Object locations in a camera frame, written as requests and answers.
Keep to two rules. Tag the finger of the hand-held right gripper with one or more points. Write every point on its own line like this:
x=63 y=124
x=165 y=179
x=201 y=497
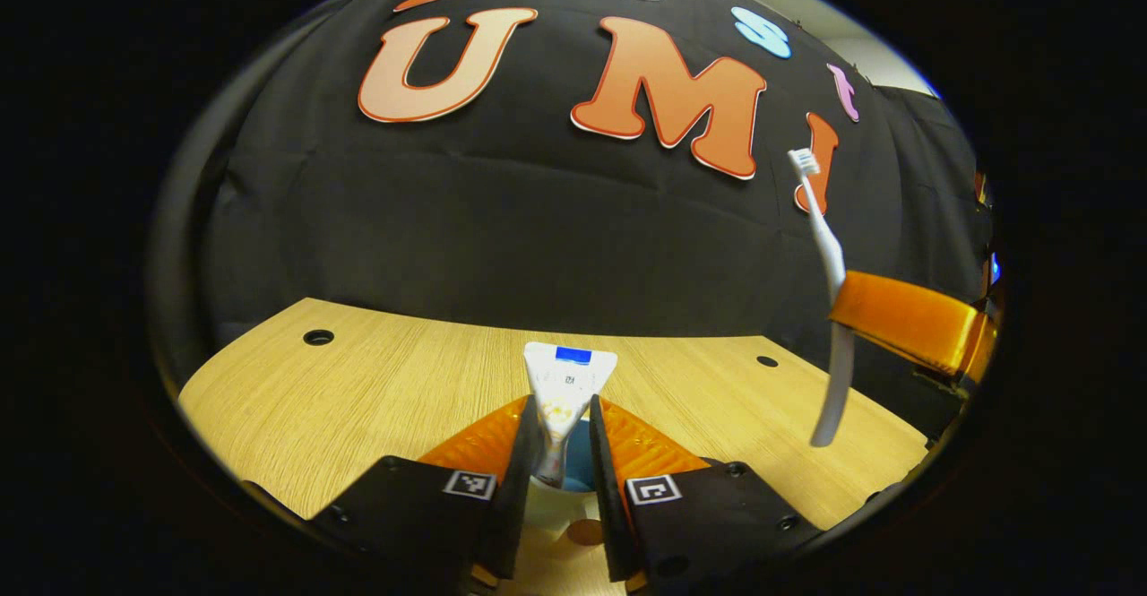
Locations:
x=896 y=318

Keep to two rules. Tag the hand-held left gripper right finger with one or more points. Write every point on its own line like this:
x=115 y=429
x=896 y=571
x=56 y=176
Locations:
x=602 y=497

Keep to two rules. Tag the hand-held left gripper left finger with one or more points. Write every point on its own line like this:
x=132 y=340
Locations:
x=524 y=497

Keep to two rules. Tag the white toothbrush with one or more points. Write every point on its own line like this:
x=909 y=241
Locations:
x=829 y=246

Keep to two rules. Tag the white toothpaste tube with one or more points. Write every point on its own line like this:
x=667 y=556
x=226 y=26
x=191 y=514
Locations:
x=569 y=390

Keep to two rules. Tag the wooden desktop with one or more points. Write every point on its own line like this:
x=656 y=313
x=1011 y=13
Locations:
x=376 y=381

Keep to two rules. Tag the black backdrop cloth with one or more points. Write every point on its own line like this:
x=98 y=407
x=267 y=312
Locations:
x=448 y=220

